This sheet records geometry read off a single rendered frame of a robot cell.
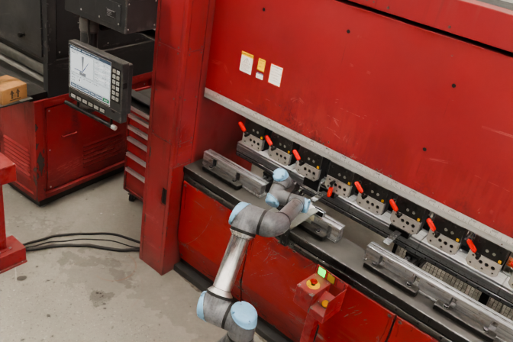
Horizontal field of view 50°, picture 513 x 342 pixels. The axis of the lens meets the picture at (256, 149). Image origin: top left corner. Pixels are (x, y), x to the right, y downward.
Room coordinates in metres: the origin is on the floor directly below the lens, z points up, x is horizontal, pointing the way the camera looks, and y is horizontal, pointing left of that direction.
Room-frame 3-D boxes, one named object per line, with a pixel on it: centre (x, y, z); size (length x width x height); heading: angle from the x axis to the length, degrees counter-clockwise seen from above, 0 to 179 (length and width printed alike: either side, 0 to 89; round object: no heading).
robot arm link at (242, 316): (1.72, -0.07, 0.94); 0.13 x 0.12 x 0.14; 73
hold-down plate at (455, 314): (2.02, -1.13, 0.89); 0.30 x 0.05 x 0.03; 55
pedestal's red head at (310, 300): (2.19, -0.46, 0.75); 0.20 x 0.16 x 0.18; 50
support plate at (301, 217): (2.52, -0.25, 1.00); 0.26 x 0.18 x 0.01; 145
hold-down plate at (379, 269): (2.25, -0.80, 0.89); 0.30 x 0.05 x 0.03; 55
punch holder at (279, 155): (2.77, -0.15, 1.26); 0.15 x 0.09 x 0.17; 55
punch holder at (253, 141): (2.89, 0.01, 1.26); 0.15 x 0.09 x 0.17; 55
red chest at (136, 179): (3.79, 0.69, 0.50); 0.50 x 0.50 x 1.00; 55
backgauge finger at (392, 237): (2.49, -0.84, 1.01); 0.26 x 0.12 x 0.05; 145
